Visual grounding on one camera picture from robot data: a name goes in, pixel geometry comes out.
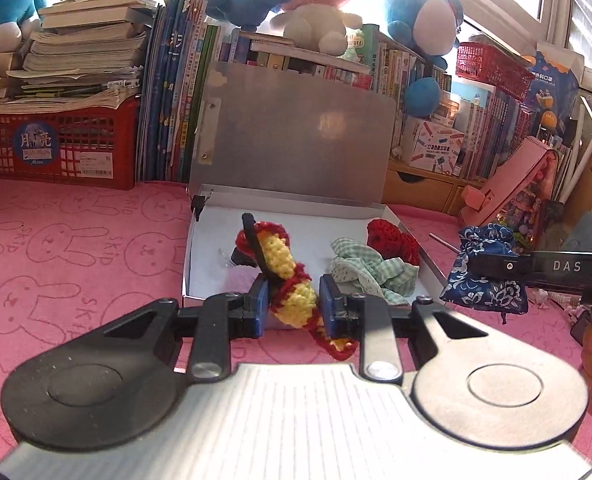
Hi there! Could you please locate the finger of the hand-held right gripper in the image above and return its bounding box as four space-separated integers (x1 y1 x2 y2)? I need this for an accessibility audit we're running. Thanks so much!
468 252 534 282

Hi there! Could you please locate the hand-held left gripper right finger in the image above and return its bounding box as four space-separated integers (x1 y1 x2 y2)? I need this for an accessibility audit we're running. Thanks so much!
320 274 484 385

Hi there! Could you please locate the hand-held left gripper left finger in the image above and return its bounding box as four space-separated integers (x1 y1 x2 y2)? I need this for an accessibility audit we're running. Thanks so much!
93 272 271 384

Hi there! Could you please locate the blue patterned pouch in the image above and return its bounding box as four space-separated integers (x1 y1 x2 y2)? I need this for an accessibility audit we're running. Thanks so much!
440 225 529 316

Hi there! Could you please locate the black round disc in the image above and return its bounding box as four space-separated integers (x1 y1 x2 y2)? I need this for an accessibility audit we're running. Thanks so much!
230 247 259 268

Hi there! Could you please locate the red yellow crochet toy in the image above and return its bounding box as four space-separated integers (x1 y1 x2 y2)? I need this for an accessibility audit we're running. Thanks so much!
233 214 359 361

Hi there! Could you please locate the green checked cloth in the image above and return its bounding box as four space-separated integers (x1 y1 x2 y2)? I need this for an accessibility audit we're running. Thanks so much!
330 237 419 306

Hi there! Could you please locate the red crochet piece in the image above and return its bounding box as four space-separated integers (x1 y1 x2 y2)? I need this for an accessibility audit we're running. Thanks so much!
366 218 421 266

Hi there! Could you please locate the silver cardboard box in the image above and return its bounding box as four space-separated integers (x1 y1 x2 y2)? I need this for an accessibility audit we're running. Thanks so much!
182 57 449 331

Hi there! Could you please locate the thin metal rod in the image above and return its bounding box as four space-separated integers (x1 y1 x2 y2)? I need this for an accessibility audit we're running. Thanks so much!
430 232 463 254

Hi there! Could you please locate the pink pencil case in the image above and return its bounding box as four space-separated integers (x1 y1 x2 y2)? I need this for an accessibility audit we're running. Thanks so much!
458 135 564 256

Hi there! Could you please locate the wooden drawer organizer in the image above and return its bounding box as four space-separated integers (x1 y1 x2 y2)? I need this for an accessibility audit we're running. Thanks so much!
386 160 482 216

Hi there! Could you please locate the white plastic pipe rack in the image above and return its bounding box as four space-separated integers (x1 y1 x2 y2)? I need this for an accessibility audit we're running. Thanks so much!
556 95 592 211

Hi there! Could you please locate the black binder clip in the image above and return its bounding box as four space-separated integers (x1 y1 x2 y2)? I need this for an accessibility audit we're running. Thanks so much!
190 189 214 222

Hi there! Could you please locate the white colourful printed carton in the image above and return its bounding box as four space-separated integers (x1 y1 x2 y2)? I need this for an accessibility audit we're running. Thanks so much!
408 117 464 171

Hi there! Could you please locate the blue printed carton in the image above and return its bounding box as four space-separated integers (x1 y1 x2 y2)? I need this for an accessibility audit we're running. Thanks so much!
523 50 584 136

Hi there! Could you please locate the pink rabbit-print table mat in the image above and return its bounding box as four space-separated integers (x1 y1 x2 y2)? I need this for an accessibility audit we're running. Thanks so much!
0 177 592 480

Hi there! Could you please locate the small red plastic basket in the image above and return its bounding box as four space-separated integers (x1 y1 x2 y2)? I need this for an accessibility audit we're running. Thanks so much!
456 42 534 102

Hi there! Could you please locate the large red plastic basket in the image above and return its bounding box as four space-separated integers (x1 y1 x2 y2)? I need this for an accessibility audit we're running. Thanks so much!
0 95 141 191

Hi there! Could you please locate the row of colourful upright books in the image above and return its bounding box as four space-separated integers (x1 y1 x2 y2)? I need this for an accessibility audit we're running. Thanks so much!
216 22 567 181

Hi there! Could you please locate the row of blue picture books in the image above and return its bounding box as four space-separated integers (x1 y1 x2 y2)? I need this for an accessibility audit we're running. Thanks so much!
136 0 227 183

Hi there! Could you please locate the blue white-bellied plush toy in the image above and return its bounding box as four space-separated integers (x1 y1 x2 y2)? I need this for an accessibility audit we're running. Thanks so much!
383 0 466 117

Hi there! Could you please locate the pink white bunny plush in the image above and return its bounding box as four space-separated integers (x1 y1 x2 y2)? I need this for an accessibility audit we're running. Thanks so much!
268 0 364 56

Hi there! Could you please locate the stack of lying books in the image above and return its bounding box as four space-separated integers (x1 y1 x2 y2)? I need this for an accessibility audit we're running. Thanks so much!
0 0 157 115

